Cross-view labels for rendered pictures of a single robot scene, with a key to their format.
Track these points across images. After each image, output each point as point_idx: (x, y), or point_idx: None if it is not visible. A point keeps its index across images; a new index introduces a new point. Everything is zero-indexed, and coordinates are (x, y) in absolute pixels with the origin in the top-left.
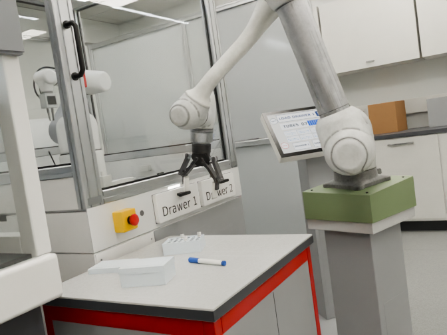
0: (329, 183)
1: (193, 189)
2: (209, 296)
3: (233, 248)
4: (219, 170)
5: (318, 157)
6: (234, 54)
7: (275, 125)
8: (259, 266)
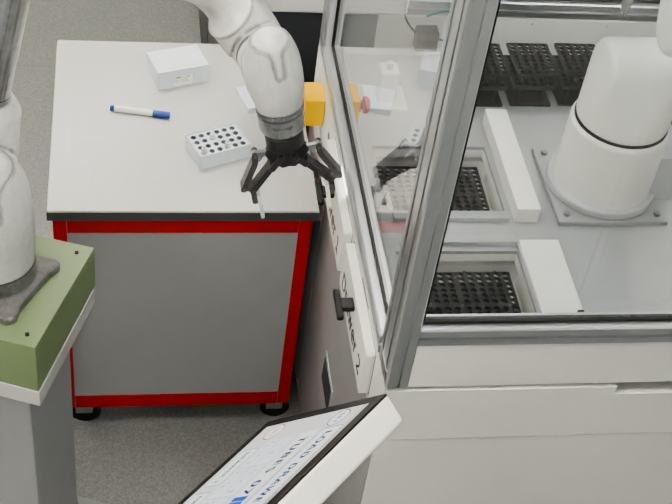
0: (42, 257)
1: (340, 226)
2: (76, 55)
3: (141, 159)
4: (246, 172)
5: None
6: None
7: (328, 419)
8: (65, 111)
